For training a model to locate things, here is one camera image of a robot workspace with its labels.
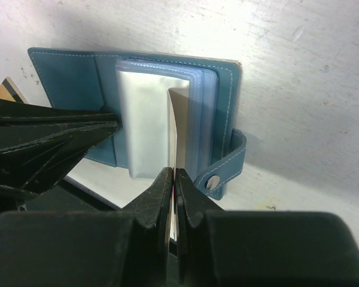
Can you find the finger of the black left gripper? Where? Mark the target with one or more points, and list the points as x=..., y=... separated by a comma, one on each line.
x=39, y=146

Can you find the gold card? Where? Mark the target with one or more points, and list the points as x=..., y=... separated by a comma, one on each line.
x=10, y=92
x=178, y=119

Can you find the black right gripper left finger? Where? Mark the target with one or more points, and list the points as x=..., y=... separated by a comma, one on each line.
x=128, y=247

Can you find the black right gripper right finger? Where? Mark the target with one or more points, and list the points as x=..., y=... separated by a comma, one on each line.
x=251, y=248

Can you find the blue leather card holder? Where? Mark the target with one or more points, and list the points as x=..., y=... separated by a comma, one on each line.
x=135, y=87

